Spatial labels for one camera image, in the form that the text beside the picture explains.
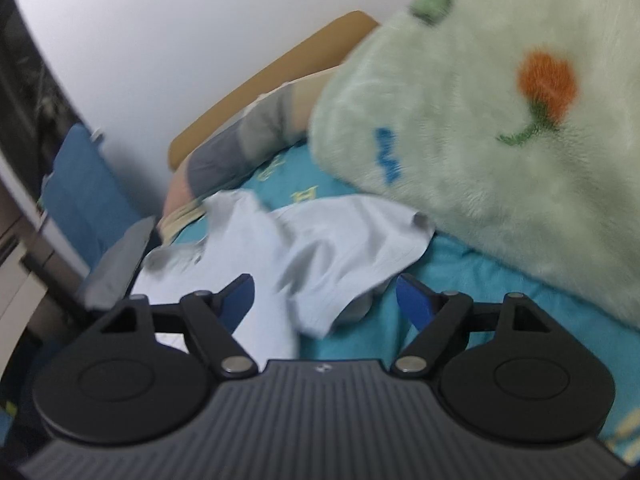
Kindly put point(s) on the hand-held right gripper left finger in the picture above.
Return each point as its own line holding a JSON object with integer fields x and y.
{"x": 239, "y": 299}

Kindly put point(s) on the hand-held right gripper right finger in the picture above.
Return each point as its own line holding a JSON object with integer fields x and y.
{"x": 414, "y": 302}

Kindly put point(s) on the white t-shirt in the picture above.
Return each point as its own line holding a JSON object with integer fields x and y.
{"x": 320, "y": 245}

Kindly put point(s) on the teal bed sheet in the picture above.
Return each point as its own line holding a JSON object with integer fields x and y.
{"x": 480, "y": 295}

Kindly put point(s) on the striped pillow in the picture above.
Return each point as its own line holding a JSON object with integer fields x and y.
{"x": 240, "y": 155}

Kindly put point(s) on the green fleece blanket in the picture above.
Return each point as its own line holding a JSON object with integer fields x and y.
{"x": 480, "y": 125}

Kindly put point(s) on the tan headboard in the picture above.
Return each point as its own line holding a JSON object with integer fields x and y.
{"x": 260, "y": 85}

